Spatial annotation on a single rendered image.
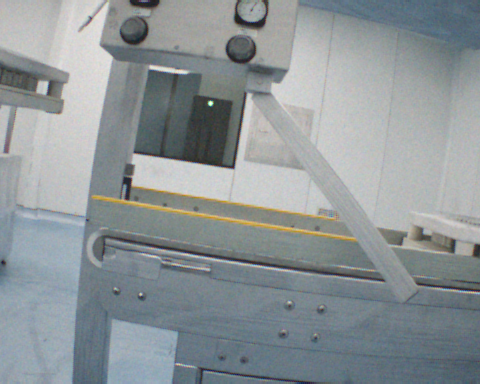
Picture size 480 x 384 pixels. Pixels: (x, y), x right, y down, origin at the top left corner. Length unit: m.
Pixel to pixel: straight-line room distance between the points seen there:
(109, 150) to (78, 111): 5.07
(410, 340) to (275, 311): 0.18
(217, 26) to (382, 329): 0.41
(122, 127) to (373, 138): 5.59
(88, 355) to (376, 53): 5.86
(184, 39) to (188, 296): 0.30
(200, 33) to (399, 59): 6.10
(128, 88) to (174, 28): 0.34
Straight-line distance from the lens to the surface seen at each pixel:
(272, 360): 0.73
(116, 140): 0.94
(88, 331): 1.00
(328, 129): 6.23
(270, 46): 0.62
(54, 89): 0.89
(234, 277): 0.65
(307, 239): 0.64
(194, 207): 0.91
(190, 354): 0.72
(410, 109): 6.65
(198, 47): 0.62
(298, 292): 0.66
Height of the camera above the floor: 0.94
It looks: 3 degrees down
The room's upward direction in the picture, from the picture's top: 9 degrees clockwise
